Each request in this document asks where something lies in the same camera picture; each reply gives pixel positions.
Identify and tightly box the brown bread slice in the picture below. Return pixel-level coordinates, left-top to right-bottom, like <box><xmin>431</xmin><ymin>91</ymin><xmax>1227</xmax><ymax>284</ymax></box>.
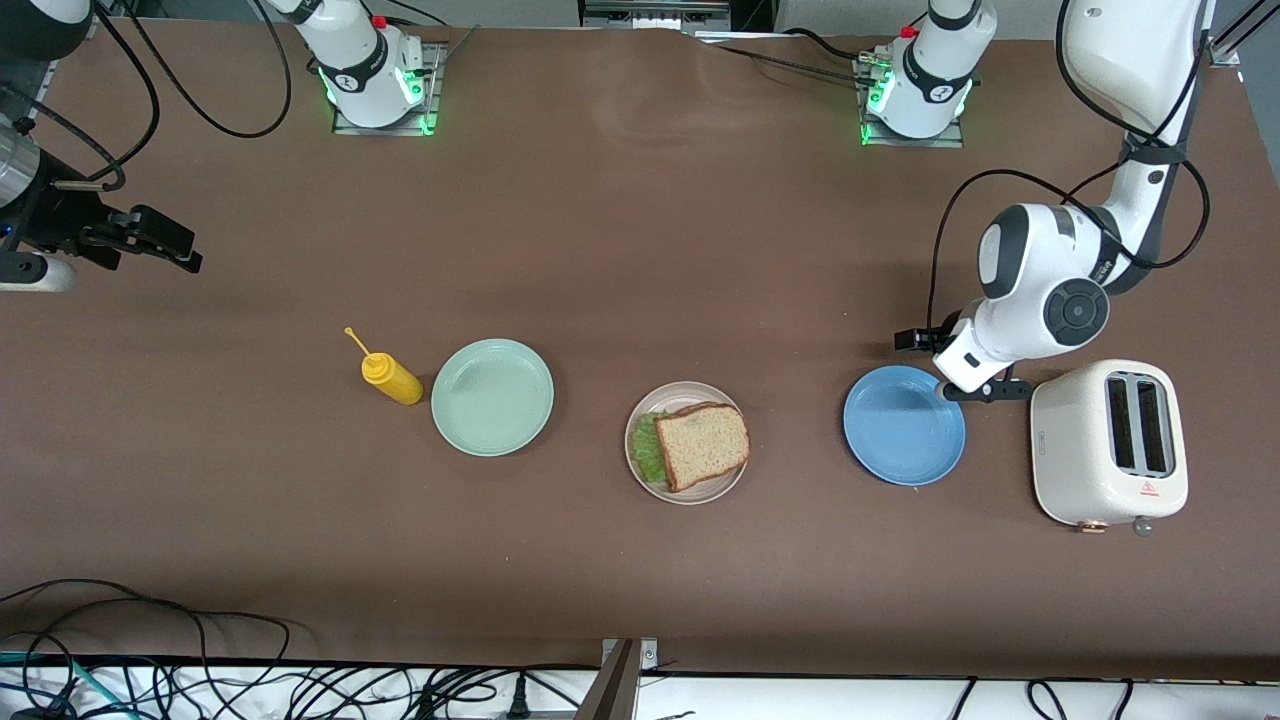
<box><xmin>654</xmin><ymin>401</ymin><xmax>752</xmax><ymax>494</ymax></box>

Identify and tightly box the green lettuce leaf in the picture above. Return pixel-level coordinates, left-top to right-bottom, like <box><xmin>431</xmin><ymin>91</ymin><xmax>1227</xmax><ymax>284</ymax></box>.
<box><xmin>629</xmin><ymin>410</ymin><xmax>669</xmax><ymax>486</ymax></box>

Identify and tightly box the yellow mustard squeeze bottle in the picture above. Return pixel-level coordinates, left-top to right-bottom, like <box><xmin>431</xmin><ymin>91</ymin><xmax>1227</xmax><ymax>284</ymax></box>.
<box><xmin>344</xmin><ymin>326</ymin><xmax>425</xmax><ymax>406</ymax></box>

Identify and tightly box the blue plate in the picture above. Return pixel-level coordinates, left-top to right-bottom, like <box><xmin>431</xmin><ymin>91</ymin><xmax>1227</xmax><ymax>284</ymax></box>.
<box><xmin>842</xmin><ymin>364</ymin><xmax>968</xmax><ymax>488</ymax></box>

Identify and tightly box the beige plate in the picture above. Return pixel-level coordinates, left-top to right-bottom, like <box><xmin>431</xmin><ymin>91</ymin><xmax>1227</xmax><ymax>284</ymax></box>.
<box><xmin>624</xmin><ymin>380</ymin><xmax>752</xmax><ymax>506</ymax></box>

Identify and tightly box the mint green plate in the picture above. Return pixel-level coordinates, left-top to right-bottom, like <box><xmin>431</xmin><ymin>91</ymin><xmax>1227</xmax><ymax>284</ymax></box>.
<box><xmin>430</xmin><ymin>338</ymin><xmax>556</xmax><ymax>459</ymax></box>

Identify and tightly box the white two-slot toaster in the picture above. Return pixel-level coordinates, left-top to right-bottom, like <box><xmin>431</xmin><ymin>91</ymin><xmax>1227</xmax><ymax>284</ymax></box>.
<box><xmin>1030</xmin><ymin>358</ymin><xmax>1191</xmax><ymax>538</ymax></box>

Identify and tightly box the black cable with metal plug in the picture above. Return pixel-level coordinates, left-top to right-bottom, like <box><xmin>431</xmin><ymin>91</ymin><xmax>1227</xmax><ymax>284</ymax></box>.
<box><xmin>0</xmin><ymin>0</ymin><xmax>162</xmax><ymax>193</ymax></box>

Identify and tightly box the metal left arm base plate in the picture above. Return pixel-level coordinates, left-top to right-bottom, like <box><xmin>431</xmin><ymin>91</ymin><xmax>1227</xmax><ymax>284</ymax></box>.
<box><xmin>858</xmin><ymin>55</ymin><xmax>967</xmax><ymax>150</ymax></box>

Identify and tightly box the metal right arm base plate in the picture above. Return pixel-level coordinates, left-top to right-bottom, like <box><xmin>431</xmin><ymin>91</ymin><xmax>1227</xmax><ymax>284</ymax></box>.
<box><xmin>331</xmin><ymin>42</ymin><xmax>442</xmax><ymax>137</ymax></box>

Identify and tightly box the black cable to arm base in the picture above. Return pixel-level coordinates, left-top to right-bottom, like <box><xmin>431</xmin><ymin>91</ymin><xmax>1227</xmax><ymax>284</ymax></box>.
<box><xmin>698</xmin><ymin>28</ymin><xmax>873</xmax><ymax>83</ymax></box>

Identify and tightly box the long thin black cable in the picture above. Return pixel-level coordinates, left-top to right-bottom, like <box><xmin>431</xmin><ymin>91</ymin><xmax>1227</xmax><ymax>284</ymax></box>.
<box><xmin>0</xmin><ymin>577</ymin><xmax>293</xmax><ymax>669</ymax></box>

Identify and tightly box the aluminium frame bar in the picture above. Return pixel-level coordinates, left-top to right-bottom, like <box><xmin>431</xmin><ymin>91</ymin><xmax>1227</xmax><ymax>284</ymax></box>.
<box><xmin>579</xmin><ymin>0</ymin><xmax>734</xmax><ymax>32</ymax></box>

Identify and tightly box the teal cable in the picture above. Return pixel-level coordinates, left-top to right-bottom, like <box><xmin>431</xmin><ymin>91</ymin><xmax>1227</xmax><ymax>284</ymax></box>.
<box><xmin>0</xmin><ymin>650</ymin><xmax>113</xmax><ymax>719</ymax></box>

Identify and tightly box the aluminium profile post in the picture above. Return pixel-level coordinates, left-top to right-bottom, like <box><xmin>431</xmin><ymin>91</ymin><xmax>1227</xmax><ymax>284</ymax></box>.
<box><xmin>575</xmin><ymin>638</ymin><xmax>659</xmax><ymax>720</ymax></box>

